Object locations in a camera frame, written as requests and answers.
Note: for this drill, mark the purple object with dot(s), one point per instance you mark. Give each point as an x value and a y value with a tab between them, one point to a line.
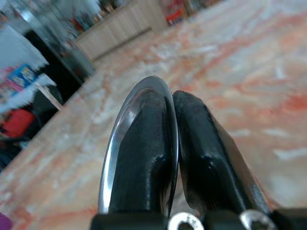
4	221

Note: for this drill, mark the white fringed cloth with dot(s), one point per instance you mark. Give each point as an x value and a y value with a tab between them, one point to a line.
14	50

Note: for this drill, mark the blue and pink package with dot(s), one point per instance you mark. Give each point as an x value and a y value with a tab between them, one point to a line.
22	75

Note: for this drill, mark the shiny metal spoon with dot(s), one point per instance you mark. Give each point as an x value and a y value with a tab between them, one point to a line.
119	130

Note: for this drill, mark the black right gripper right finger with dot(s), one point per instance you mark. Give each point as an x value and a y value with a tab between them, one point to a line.
204	153

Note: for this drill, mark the red bag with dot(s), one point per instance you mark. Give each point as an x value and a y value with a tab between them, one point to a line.
16	122

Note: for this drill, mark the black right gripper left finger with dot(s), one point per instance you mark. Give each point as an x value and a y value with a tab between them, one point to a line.
144	153

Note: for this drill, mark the light wooden cabinet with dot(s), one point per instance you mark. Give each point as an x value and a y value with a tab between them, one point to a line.
120	31

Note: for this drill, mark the red printed box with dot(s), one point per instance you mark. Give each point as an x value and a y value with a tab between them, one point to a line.
174	14

